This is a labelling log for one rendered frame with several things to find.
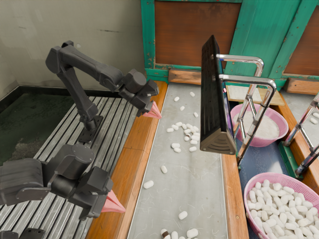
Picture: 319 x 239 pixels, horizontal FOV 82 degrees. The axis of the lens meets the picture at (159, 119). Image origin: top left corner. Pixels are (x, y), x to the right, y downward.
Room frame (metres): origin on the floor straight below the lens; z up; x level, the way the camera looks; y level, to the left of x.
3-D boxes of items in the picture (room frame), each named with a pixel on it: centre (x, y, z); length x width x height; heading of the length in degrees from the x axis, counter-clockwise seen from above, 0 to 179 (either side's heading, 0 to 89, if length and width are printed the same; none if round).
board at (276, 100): (0.90, -0.53, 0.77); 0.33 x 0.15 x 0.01; 80
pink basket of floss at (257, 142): (0.69, -0.49, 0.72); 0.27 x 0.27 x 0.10
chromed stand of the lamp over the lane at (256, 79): (0.55, -0.26, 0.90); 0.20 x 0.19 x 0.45; 170
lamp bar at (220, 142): (0.57, -0.19, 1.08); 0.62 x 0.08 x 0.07; 170
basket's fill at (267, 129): (0.69, -0.49, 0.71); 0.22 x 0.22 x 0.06
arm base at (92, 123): (0.72, 0.37, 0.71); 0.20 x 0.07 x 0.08; 174
